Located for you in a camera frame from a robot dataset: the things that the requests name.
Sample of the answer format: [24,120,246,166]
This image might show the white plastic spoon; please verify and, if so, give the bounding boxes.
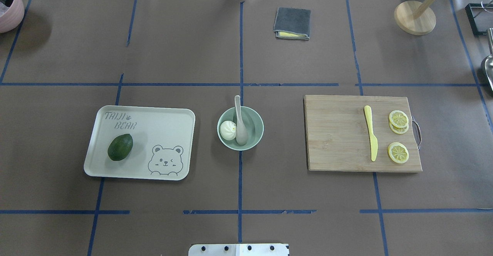
[234,95,248,145]

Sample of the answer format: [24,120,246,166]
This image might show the green ceramic bowl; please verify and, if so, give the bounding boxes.
[217,106,265,151]

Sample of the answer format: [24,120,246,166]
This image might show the pink bowl with ice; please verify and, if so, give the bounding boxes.
[0,0,25,33]

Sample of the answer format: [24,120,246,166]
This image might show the white plastic tray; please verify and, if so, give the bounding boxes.
[84,105,195,181]

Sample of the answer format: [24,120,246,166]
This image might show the wooden cutting board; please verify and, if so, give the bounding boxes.
[304,95,423,172]

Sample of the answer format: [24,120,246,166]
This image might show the green avocado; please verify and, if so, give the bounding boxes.
[107,133,134,161]

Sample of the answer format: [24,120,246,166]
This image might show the yellow plastic knife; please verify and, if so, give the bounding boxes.
[363,105,378,162]

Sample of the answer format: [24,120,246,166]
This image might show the metal scoop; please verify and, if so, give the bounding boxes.
[482,28,493,91]

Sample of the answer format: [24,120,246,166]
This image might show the tray of wine glasses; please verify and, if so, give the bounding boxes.
[465,3,493,36]

